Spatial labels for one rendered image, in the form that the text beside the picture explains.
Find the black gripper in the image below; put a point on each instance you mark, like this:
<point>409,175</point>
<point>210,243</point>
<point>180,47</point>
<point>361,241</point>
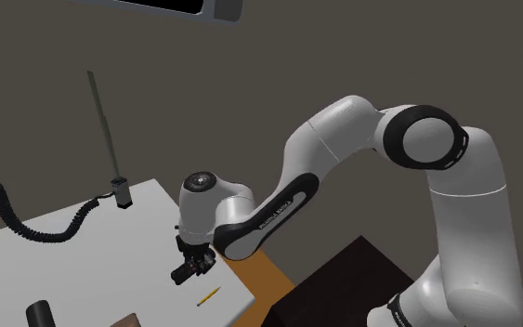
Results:
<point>193,260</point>

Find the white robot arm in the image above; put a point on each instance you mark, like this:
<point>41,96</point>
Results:
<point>465,226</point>

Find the yellow pencil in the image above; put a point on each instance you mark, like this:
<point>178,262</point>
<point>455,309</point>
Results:
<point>209,296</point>

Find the white top wooden desk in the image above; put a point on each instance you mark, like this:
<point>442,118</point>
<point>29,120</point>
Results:
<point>107,262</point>

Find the brown flat block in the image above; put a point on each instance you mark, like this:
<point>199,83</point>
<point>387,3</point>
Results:
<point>127,320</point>

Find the dark robot stand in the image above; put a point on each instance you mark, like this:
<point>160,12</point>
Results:
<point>338,290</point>

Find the grey pole with box base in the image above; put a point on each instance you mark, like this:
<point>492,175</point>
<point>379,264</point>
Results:
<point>107,136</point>

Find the black cylinder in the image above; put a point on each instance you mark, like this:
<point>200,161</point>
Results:
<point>39,315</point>

